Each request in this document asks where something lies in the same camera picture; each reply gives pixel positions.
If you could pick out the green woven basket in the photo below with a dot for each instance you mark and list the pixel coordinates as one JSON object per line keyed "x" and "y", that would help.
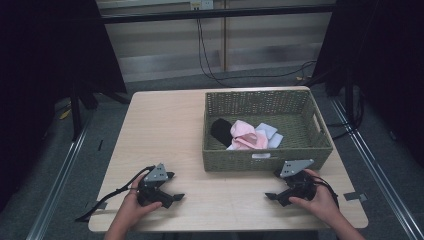
{"x": 300, "y": 133}

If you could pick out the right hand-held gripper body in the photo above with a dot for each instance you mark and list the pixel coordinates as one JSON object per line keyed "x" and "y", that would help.
{"x": 298, "y": 188}

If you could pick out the black metal stand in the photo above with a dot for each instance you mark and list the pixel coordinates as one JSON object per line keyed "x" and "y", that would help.
{"x": 349, "y": 96}
{"x": 76, "y": 113}

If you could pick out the metal floor rail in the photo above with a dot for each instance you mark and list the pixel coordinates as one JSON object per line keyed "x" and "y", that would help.
{"x": 56, "y": 186}
{"x": 376, "y": 173}

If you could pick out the white wall socket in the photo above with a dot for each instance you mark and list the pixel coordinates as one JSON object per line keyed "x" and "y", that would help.
{"x": 201, "y": 4}

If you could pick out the small black floor strip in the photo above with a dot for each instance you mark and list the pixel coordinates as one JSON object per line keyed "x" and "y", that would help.
{"x": 100, "y": 145}

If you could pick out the black horizontal bar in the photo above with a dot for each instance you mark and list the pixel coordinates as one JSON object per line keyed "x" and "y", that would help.
{"x": 216, "y": 14}

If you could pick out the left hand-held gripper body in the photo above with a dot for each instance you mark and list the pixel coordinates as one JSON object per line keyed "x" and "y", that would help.
{"x": 156, "y": 195}

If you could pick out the black sock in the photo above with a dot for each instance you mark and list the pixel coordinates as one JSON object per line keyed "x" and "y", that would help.
{"x": 221, "y": 131}

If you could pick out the pale blue cloth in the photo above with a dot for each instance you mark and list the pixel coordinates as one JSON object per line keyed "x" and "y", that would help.
{"x": 271, "y": 135}

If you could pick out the person's left hand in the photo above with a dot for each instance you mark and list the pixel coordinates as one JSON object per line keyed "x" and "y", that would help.
{"x": 131, "y": 208}

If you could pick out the person's right hand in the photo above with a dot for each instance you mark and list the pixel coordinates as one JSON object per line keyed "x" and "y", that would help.
{"x": 323, "y": 203}

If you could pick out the black curtain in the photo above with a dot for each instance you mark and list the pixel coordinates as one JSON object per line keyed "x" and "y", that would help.
{"x": 383, "y": 66}
{"x": 40, "y": 83}

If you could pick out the pink cloth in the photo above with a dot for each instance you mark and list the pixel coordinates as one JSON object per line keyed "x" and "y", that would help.
{"x": 245, "y": 136}

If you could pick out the yellow floor scrap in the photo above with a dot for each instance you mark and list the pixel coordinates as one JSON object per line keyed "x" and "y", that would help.
{"x": 65, "y": 114}

